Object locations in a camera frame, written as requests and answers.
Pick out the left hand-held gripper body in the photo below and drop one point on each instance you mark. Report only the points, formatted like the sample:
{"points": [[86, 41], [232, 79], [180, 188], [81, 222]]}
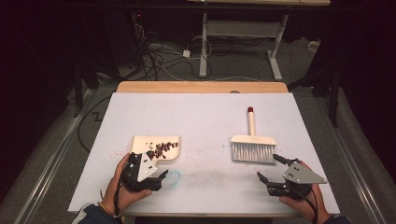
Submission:
{"points": [[146, 168]]}

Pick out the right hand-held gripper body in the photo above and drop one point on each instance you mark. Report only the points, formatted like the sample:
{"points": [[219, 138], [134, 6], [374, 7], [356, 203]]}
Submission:
{"points": [[300, 174]]}

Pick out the cream plastic dustpan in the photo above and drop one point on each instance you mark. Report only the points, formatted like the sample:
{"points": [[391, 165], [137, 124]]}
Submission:
{"points": [[146, 143]]}

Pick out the pile of red beans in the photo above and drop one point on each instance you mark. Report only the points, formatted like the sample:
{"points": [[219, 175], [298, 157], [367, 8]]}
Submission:
{"points": [[162, 147]]}

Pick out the cream hand brush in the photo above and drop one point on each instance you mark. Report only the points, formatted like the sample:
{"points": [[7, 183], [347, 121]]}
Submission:
{"points": [[252, 140]]}

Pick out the person's right hand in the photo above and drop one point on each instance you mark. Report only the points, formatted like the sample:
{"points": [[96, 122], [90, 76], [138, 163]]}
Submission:
{"points": [[308, 205]]}

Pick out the person's left hand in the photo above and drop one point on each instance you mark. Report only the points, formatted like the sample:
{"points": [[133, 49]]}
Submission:
{"points": [[120, 196]]}

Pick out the white table cover board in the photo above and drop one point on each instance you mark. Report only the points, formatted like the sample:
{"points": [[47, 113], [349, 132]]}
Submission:
{"points": [[202, 124]]}

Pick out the wooden table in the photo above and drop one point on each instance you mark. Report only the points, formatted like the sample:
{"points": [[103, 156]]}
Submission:
{"points": [[186, 87]]}

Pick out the dark stand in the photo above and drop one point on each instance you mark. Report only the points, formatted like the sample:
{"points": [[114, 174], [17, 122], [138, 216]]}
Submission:
{"points": [[334, 99], [77, 93]]}

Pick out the white power adapter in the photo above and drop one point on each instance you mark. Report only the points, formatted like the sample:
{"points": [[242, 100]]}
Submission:
{"points": [[186, 53]]}

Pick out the dark device with red light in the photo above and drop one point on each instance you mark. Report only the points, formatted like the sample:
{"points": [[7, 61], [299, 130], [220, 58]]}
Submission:
{"points": [[138, 18]]}

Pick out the metal floor rail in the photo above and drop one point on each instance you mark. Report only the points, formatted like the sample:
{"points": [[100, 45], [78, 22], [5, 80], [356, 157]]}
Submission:
{"points": [[351, 161], [53, 161]]}

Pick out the white desk frame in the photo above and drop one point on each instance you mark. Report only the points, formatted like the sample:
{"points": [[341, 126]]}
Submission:
{"points": [[243, 28]]}

